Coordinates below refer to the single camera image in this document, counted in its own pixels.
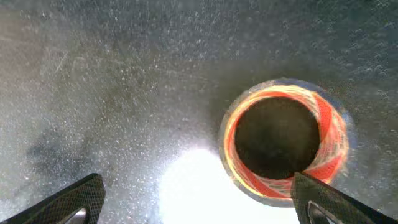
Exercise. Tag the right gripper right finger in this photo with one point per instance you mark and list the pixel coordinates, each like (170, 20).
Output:
(329, 199)

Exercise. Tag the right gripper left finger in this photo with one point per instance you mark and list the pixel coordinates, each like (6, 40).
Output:
(77, 199)

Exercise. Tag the roll of blue tape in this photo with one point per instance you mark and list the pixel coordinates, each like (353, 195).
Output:
(329, 124)

